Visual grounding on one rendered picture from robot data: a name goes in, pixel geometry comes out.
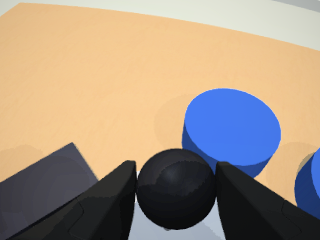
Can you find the black flat slab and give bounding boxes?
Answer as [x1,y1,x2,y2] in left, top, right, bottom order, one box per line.
[0,141,99,240]

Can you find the glass french press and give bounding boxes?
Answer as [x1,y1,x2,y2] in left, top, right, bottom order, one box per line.
[128,148,225,240]

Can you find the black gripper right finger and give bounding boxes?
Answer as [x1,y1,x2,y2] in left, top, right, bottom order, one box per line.
[215,161,320,240]

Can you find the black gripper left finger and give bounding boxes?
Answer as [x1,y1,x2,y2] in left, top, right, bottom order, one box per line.
[11,160,137,240]

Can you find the blue cylinder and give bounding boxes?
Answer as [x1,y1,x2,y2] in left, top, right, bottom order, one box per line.
[181,88,281,177]
[295,147,320,219]

